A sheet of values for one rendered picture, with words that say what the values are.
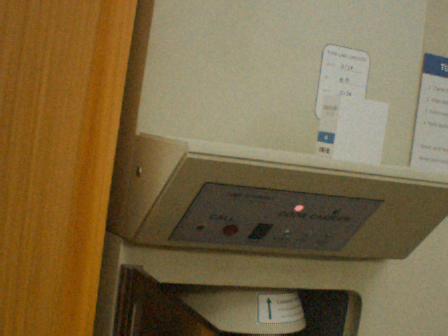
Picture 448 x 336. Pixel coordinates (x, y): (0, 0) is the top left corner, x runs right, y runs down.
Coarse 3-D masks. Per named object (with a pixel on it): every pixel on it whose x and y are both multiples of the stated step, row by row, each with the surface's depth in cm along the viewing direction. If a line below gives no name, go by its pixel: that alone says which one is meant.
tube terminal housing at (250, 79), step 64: (192, 0) 83; (256, 0) 86; (320, 0) 90; (384, 0) 93; (128, 64) 86; (192, 64) 84; (256, 64) 87; (320, 64) 90; (384, 64) 94; (128, 128) 84; (192, 128) 85; (256, 128) 88; (128, 256) 83; (192, 256) 86; (256, 256) 89; (320, 256) 93
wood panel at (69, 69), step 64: (0, 0) 106; (64, 0) 80; (128, 0) 71; (0, 64) 101; (64, 64) 77; (0, 128) 97; (64, 128) 75; (0, 192) 94; (64, 192) 73; (0, 256) 92; (64, 256) 72; (0, 320) 90; (64, 320) 72
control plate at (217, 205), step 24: (216, 192) 77; (240, 192) 78; (264, 192) 79; (288, 192) 79; (192, 216) 79; (216, 216) 80; (240, 216) 81; (264, 216) 82; (288, 216) 82; (312, 216) 83; (336, 216) 84; (360, 216) 85; (192, 240) 82; (216, 240) 83; (240, 240) 84; (264, 240) 85; (288, 240) 86; (312, 240) 87; (336, 240) 88
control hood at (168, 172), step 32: (160, 160) 76; (192, 160) 73; (224, 160) 74; (256, 160) 75; (288, 160) 76; (320, 160) 78; (128, 192) 82; (160, 192) 76; (192, 192) 76; (320, 192) 81; (352, 192) 82; (384, 192) 83; (416, 192) 85; (128, 224) 81; (160, 224) 79; (384, 224) 88; (416, 224) 89; (352, 256) 92; (384, 256) 93
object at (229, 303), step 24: (168, 288) 97; (192, 288) 94; (216, 288) 93; (240, 288) 93; (264, 288) 94; (288, 288) 96; (216, 312) 92; (240, 312) 92; (264, 312) 93; (288, 312) 95
